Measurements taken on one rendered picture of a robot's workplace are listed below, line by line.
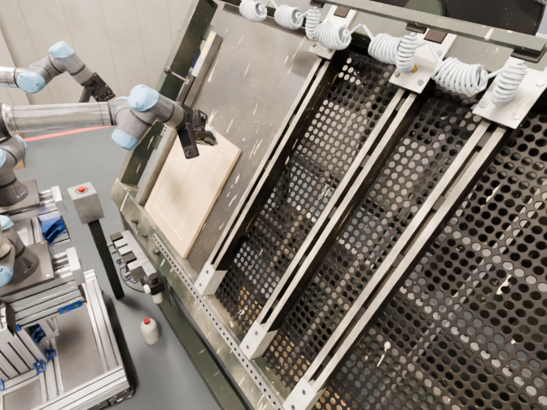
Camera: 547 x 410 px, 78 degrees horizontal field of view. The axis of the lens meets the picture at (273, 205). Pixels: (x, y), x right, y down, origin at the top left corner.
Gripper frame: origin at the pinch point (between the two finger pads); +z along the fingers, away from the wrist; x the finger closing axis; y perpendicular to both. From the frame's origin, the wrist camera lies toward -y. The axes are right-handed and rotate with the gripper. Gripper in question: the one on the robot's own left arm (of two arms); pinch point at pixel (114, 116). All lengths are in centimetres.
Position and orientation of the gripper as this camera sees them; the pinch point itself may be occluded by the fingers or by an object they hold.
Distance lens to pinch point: 179.6
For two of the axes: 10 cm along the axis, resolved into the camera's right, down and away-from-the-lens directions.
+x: -5.3, -5.7, 6.4
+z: 3.4, 5.5, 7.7
